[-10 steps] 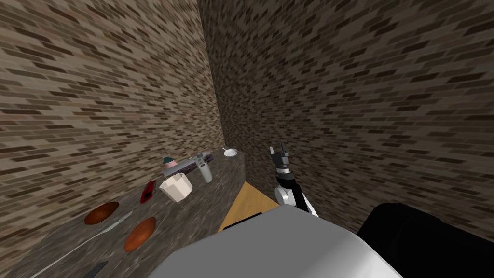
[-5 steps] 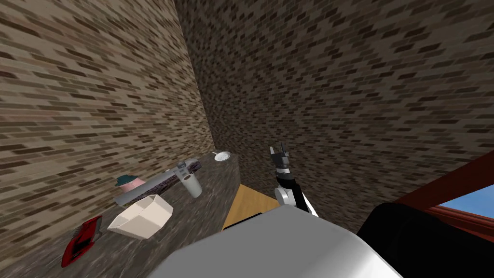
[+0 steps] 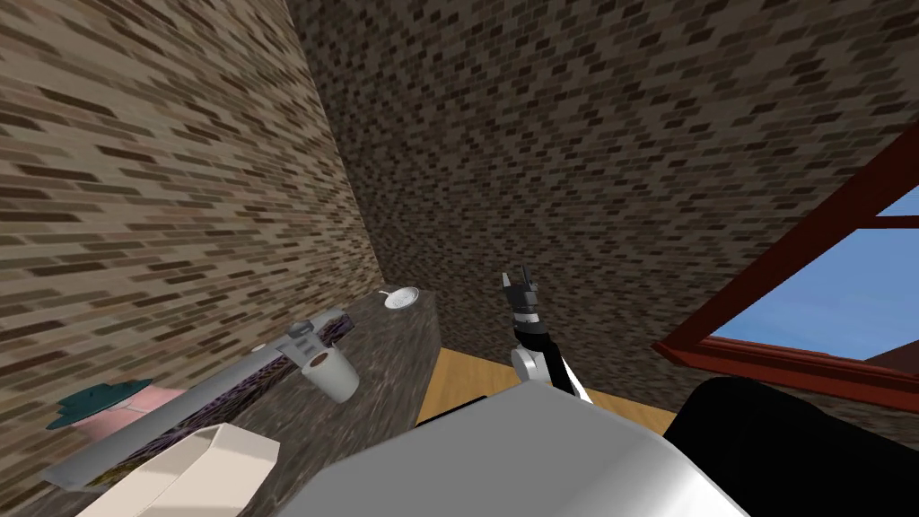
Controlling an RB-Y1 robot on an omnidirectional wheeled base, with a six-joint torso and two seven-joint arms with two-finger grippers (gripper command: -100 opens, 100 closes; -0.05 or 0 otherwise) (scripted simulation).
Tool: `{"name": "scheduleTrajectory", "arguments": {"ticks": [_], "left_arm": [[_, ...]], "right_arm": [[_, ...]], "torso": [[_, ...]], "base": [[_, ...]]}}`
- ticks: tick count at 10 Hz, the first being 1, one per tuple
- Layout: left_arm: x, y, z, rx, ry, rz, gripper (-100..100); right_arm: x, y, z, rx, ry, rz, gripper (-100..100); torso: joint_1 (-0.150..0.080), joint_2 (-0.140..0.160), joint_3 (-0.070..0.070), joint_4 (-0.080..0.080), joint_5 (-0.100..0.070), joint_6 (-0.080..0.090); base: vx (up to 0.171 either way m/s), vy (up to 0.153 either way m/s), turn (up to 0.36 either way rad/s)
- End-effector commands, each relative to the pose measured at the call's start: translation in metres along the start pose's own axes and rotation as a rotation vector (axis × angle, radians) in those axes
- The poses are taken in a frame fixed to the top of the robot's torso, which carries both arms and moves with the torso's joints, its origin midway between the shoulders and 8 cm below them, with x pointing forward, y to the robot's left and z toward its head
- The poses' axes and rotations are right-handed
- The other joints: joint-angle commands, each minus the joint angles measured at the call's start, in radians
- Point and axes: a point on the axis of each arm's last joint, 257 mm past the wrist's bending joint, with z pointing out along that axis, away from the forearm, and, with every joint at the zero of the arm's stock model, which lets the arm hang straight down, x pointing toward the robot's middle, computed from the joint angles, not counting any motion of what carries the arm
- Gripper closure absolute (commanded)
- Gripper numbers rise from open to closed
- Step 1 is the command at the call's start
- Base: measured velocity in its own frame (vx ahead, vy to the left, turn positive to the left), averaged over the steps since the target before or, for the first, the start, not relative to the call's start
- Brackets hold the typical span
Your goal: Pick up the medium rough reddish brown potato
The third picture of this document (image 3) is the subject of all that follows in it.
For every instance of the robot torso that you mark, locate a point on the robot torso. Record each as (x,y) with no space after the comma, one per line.
(502,459)

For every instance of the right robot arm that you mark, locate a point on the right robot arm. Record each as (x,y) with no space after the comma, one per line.
(790,452)

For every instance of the grey sink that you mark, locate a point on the grey sink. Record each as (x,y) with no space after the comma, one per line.
(179,402)

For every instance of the grey mug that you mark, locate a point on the grey mug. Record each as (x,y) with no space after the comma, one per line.
(332,375)

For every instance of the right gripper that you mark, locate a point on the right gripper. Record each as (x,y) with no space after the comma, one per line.
(523,300)

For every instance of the red framed window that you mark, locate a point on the red framed window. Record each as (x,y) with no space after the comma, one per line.
(790,248)

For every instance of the cream box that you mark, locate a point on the cream box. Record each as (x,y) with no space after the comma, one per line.
(194,474)

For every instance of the pink block with teal lid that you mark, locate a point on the pink block with teal lid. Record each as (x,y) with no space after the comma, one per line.
(108,409)

